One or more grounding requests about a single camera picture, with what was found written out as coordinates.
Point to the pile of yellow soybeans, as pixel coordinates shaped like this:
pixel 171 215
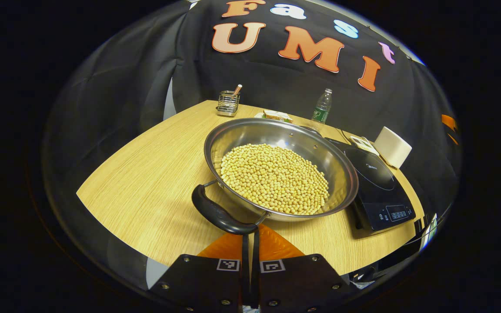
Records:
pixel 272 178

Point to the black backdrop cloth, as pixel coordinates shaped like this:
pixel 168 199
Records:
pixel 124 87

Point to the white divided dish of beans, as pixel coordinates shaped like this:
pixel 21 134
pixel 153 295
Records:
pixel 363 143

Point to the clear plastic water bottle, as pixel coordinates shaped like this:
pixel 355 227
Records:
pixel 321 111

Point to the sandwich with lettuce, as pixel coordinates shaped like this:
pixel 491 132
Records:
pixel 276 115

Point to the white toaster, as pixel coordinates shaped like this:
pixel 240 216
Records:
pixel 392 145

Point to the black induction cooktop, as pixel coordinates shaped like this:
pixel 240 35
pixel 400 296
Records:
pixel 376 182

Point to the copper-tipped utensil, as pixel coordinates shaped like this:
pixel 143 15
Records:
pixel 237 88

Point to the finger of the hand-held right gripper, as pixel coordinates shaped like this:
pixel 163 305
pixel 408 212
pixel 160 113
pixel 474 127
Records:
pixel 448 121
pixel 453 139

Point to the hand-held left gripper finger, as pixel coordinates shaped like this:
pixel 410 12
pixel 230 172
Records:
pixel 255 269
pixel 245 269

